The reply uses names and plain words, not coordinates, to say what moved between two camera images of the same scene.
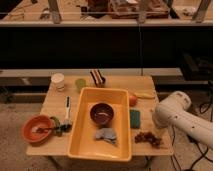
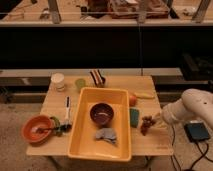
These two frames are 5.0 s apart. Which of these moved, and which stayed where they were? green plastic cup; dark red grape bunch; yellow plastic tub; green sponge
Moved: dark red grape bunch
Stayed: yellow plastic tub; green plastic cup; green sponge
